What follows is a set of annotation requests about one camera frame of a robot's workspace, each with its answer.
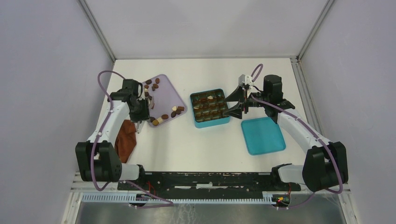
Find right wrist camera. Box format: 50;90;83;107
238;74;255;91

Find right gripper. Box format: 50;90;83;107
223;84;269;119

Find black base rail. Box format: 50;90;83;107
135;171;301;199

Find metal kitchen tongs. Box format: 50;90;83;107
136;92;156;134

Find purple tray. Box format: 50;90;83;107
143;74;187;128

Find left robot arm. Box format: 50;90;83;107
75;79;150;190

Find teal chocolate box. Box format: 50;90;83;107
190;89;230;128

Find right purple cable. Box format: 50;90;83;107
249;63;344;209

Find teal box lid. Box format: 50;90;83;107
241;117;286;156

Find brown cloth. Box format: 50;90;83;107
114;120;137;163

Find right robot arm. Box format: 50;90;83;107
225;75;348;194

